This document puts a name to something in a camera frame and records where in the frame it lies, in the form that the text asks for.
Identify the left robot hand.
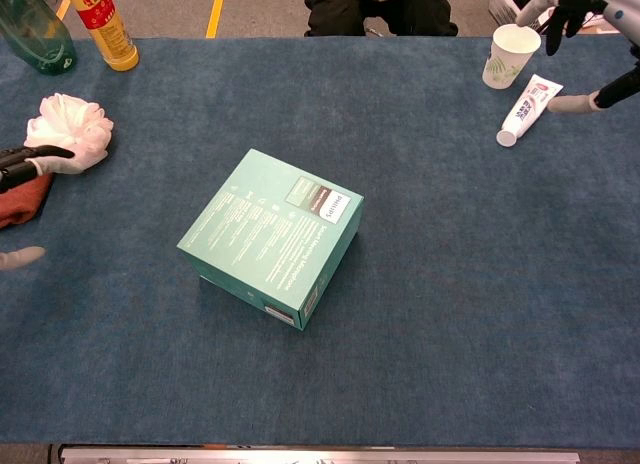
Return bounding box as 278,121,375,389
0,144,89,272

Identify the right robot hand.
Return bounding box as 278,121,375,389
514,0,640,115

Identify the teal cardboard box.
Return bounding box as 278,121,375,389
176,148,365,331

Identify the orange folded cloth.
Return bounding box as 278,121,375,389
0,172,55,230

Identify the white plastic basket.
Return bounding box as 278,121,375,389
487,0,551,28

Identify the white mesh bath loofah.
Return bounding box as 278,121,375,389
23,92,115,175

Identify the white paper cup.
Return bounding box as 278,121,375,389
481,23,543,90

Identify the white toothpaste tube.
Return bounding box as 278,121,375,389
495,73,565,149

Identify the green plastic bottle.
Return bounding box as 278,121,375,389
0,0,79,76

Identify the yellow bottle with red label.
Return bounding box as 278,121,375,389
62,0,140,73

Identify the seated person in black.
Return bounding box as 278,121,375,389
303,0,459,38

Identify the blue felt table mat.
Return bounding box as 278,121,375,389
0,36,640,445

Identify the aluminium profile rail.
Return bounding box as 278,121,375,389
58,446,581,464

